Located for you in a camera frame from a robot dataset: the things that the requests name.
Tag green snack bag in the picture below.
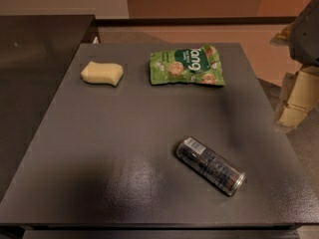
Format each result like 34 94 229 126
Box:
150 44 225 87

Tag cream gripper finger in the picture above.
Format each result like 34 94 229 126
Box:
274 65 319 133

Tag dark redbull can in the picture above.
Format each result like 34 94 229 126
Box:
175 136 246 196

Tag yellow sponge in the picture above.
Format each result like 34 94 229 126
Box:
81 62 124 87

